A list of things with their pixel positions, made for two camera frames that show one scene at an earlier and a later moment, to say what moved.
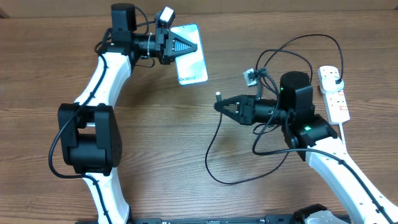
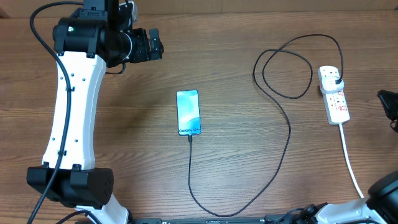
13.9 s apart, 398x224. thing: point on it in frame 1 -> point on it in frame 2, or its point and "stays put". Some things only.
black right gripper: x=244 y=112 -> x=390 y=107
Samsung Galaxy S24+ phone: x=191 y=67 -> x=188 y=112
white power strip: x=336 y=101 stays put
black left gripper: x=165 y=45 -> x=143 y=53
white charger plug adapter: x=329 y=83 stays put
